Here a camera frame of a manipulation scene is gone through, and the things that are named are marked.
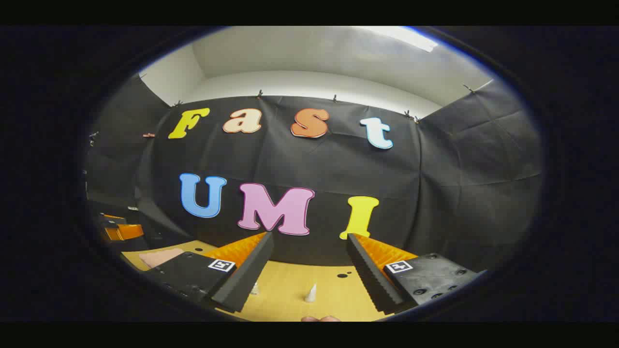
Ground black backdrop cloth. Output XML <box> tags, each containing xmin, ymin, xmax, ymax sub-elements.
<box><xmin>85</xmin><ymin>72</ymin><xmax>545</xmax><ymax>272</ymax></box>

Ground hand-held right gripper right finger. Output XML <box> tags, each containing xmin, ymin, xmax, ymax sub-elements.
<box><xmin>346</xmin><ymin>233</ymin><xmax>486</xmax><ymax>315</ymax></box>

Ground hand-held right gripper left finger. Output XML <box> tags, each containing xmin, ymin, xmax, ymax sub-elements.
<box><xmin>140</xmin><ymin>231</ymin><xmax>275</xmax><ymax>314</ymax></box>

